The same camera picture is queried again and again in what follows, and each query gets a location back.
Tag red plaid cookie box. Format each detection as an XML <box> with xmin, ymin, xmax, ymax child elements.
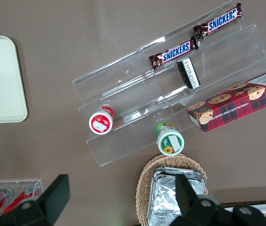
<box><xmin>187</xmin><ymin>66</ymin><xmax>266</xmax><ymax>133</ymax></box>

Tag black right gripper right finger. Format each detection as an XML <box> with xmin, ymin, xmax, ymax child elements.
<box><xmin>169</xmin><ymin>173</ymin><xmax>230</xmax><ymax>226</ymax></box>

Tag clear acrylic step shelf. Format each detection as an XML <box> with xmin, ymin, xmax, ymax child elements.
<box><xmin>71</xmin><ymin>0</ymin><xmax>266</xmax><ymax>168</ymax></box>

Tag beige plastic tray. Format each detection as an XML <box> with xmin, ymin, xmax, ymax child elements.
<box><xmin>0</xmin><ymin>35</ymin><xmax>29</xmax><ymax>125</ymax></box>

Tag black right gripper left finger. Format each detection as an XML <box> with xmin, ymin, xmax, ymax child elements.
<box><xmin>0</xmin><ymin>174</ymin><xmax>71</xmax><ymax>226</ymax></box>

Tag red lidded cup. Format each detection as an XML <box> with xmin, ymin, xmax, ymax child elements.
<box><xmin>88</xmin><ymin>105</ymin><xmax>116</xmax><ymax>136</ymax></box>

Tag green lidded cup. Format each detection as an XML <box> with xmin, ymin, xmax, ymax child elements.
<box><xmin>154</xmin><ymin>121</ymin><xmax>186</xmax><ymax>157</ymax></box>

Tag light oval wicker basket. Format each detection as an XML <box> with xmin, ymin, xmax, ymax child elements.
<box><xmin>135</xmin><ymin>153</ymin><xmax>209</xmax><ymax>226</ymax></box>

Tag stacked aluminium foil trays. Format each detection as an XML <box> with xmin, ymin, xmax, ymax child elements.
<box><xmin>146</xmin><ymin>166</ymin><xmax>206</xmax><ymax>226</ymax></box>

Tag clear acrylic bottle rack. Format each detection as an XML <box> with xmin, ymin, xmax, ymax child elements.
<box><xmin>0</xmin><ymin>178</ymin><xmax>44</xmax><ymax>213</ymax></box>

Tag small black white box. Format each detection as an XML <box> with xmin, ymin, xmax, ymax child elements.
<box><xmin>176</xmin><ymin>56</ymin><xmax>202</xmax><ymax>90</ymax></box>

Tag brown Snickers bar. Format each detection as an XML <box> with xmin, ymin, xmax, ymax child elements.
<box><xmin>192</xmin><ymin>0</ymin><xmax>244</xmax><ymax>40</ymax></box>
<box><xmin>149</xmin><ymin>35</ymin><xmax>199</xmax><ymax>71</ymax></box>

